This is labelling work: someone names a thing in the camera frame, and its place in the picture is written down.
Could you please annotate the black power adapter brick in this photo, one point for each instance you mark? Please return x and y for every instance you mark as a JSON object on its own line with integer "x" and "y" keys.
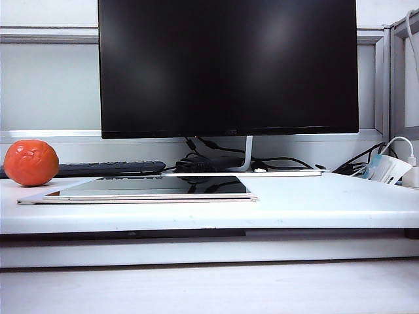
{"x": 196, "y": 163}

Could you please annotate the white monitor stand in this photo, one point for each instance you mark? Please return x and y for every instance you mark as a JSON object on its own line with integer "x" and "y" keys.
{"x": 249, "y": 163}

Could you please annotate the black computer monitor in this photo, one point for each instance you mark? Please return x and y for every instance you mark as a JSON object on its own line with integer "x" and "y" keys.
{"x": 228, "y": 67}

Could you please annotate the black keyboard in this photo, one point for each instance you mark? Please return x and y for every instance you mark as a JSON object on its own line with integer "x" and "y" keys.
{"x": 108, "y": 167}

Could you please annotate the white power plug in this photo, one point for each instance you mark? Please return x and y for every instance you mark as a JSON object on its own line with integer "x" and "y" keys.
{"x": 412, "y": 173}

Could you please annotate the white partition frame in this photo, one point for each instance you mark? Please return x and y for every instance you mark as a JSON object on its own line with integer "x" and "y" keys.
{"x": 388, "y": 78}

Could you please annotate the orange fruit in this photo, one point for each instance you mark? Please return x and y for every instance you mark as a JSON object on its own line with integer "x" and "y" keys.
{"x": 31, "y": 163}

